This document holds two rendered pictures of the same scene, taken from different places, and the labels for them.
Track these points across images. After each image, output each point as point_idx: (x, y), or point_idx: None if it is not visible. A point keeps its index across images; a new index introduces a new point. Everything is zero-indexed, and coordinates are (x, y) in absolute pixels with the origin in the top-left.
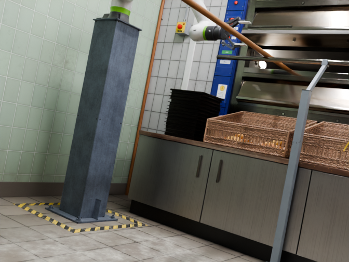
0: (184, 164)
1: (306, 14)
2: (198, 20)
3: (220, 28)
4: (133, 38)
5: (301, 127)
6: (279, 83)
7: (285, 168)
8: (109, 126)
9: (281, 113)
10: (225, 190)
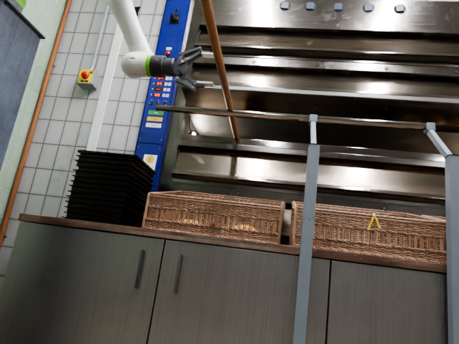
0: (110, 267)
1: (258, 75)
2: (132, 49)
3: (174, 59)
4: (29, 45)
5: (314, 196)
6: (229, 155)
7: (290, 260)
8: None
9: (235, 192)
10: (189, 305)
